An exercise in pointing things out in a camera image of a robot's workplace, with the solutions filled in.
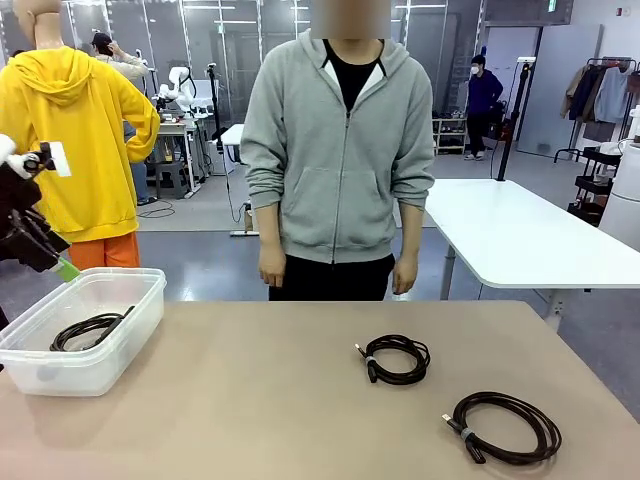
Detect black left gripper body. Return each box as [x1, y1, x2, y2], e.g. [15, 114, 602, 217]
[0, 167, 71, 274]

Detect thick black power cable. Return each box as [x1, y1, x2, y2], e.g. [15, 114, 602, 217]
[48, 304, 137, 352]

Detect black USB cable tight coil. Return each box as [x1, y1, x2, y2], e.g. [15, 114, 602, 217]
[354, 333, 432, 385]

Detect person's left forearm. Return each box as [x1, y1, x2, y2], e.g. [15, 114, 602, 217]
[397, 202, 426, 259]

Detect person's right forearm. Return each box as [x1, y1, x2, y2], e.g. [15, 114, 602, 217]
[257, 207, 285, 251]

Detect person's right hand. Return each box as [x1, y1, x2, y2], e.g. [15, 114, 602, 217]
[258, 245, 287, 290]

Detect person's left hand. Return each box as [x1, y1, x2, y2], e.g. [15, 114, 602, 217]
[392, 253, 419, 295]

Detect orange shorts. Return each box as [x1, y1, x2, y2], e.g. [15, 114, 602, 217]
[67, 232, 142, 271]

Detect yellow hoodie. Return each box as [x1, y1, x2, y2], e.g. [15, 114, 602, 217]
[0, 45, 161, 245]

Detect clear plastic storage box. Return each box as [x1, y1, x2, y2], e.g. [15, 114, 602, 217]
[0, 267, 167, 398]

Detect dark grey step stool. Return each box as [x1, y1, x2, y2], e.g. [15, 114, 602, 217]
[154, 162, 190, 201]

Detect grey lab desk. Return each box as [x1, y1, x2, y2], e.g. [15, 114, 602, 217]
[149, 112, 206, 199]

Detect person with black cap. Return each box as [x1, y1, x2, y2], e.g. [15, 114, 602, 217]
[89, 30, 151, 206]

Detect beige mannequin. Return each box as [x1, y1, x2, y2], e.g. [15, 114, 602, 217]
[13, 0, 65, 51]

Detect small white desk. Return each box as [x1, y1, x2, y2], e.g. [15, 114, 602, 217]
[219, 123, 257, 237]

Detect black tripod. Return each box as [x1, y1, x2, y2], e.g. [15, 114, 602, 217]
[206, 62, 229, 151]

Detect person in grey hoodie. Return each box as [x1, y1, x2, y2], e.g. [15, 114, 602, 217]
[239, 0, 435, 302]

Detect white shoe rack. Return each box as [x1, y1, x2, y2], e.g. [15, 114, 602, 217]
[432, 117, 470, 156]

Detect person in dark blue sweater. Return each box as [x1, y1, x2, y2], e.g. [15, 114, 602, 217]
[464, 54, 505, 161]

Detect white table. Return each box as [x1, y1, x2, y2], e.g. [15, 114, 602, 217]
[422, 178, 640, 321]

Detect black pole stand white head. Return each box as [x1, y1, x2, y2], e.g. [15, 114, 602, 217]
[491, 56, 537, 182]

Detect black utility cart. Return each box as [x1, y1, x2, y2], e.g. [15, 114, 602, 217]
[567, 145, 624, 227]

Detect white cylindrical machine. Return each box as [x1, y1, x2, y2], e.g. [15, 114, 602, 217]
[598, 104, 640, 251]

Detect clothes rack with garments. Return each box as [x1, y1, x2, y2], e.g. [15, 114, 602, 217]
[553, 56, 640, 164]

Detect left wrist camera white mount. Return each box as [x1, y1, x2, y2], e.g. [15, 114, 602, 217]
[0, 134, 71, 179]

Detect black USB cable wide coil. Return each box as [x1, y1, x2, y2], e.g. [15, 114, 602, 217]
[440, 391, 564, 466]

